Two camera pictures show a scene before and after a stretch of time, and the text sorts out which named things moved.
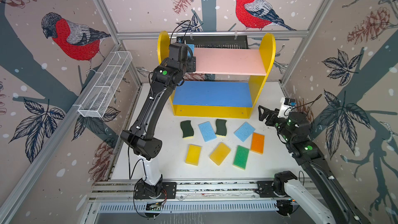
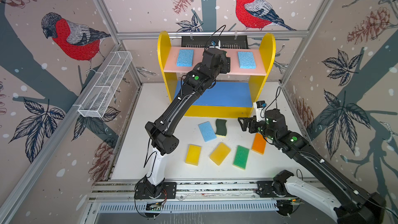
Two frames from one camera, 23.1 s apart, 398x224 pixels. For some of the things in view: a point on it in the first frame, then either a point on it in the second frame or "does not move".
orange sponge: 257,143 does not move
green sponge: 241,157 does not move
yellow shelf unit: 221,99 does not move
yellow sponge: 193,154 does not move
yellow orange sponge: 219,153 does not move
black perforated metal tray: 215,41 does not move
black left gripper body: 190,66 -> 223,67
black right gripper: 273,115 -> 252,124
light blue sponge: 244,131 -> 246,60
